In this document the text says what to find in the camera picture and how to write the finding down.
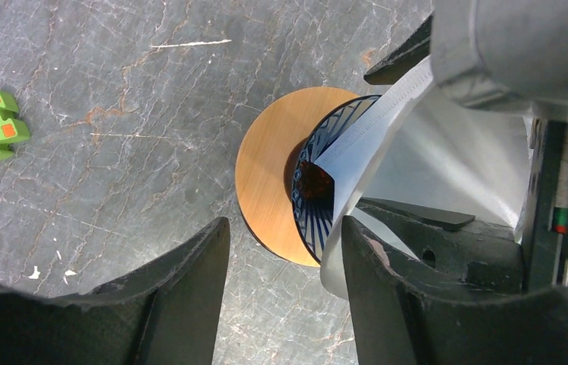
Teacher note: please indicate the blue glass dripper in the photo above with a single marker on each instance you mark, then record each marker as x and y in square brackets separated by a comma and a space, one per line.
[314, 219]

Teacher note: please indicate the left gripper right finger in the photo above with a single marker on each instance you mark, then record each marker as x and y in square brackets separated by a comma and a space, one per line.
[405, 312]

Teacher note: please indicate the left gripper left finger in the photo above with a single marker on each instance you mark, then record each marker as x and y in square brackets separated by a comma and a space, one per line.
[164, 312]

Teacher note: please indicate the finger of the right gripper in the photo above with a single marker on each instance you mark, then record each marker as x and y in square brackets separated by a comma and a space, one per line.
[401, 60]

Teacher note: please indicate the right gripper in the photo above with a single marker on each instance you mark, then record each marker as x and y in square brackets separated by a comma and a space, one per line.
[486, 255]

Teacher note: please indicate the brown glass dripper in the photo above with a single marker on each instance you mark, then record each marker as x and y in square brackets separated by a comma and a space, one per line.
[314, 183]

